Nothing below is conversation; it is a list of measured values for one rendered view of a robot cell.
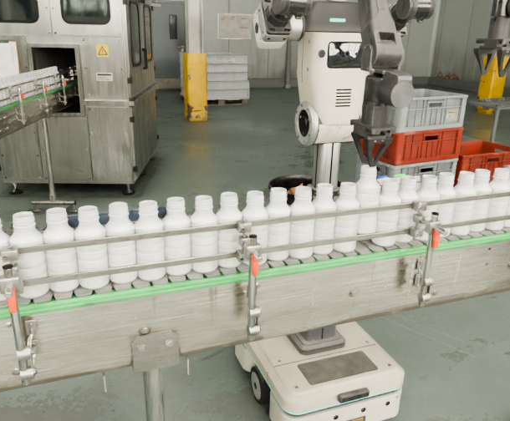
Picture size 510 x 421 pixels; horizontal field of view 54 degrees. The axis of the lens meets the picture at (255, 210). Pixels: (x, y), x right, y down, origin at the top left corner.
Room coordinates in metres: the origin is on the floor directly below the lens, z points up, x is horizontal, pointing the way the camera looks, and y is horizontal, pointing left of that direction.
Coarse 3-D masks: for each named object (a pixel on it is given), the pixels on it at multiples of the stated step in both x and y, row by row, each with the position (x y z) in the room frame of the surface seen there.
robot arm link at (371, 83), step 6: (366, 78) 1.15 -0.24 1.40; (372, 78) 1.14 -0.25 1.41; (378, 78) 1.13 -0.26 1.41; (366, 84) 1.15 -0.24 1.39; (372, 84) 1.14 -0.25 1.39; (366, 90) 1.15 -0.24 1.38; (372, 90) 1.14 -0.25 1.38; (366, 96) 1.15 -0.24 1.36; (372, 96) 1.14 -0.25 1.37; (378, 102) 1.14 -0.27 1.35
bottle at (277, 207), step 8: (272, 192) 1.06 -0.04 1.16; (280, 192) 1.05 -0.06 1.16; (272, 200) 1.06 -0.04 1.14; (280, 200) 1.05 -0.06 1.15; (272, 208) 1.05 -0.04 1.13; (280, 208) 1.05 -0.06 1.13; (288, 208) 1.06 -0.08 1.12; (272, 216) 1.05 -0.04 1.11; (280, 216) 1.04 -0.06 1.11; (272, 224) 1.05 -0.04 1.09; (280, 224) 1.04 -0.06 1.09; (288, 224) 1.06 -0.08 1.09; (272, 232) 1.05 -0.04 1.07; (280, 232) 1.04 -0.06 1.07; (288, 232) 1.06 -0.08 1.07; (272, 240) 1.04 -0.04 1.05; (280, 240) 1.04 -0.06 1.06; (288, 240) 1.06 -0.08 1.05; (272, 256) 1.04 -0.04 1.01; (280, 256) 1.04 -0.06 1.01
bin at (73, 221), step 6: (132, 210) 1.51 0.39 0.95; (138, 210) 1.52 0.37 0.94; (162, 210) 1.54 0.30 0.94; (72, 216) 1.44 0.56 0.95; (102, 216) 1.48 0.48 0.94; (108, 216) 1.48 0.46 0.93; (132, 216) 1.51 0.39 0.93; (138, 216) 1.52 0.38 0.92; (162, 216) 1.54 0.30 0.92; (72, 222) 1.44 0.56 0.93; (78, 222) 1.45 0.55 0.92; (102, 222) 1.48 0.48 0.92; (186, 360) 1.05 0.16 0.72; (186, 366) 1.05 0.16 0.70
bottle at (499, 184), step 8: (496, 168) 1.31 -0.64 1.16; (496, 176) 1.29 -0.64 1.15; (504, 176) 1.28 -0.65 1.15; (496, 184) 1.28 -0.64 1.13; (504, 184) 1.27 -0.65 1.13; (496, 192) 1.27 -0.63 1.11; (496, 200) 1.27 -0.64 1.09; (504, 200) 1.26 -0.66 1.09; (488, 208) 1.28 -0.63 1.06; (496, 208) 1.27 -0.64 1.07; (504, 208) 1.27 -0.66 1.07; (488, 216) 1.27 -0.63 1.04; (488, 224) 1.27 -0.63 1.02; (496, 224) 1.26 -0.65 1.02
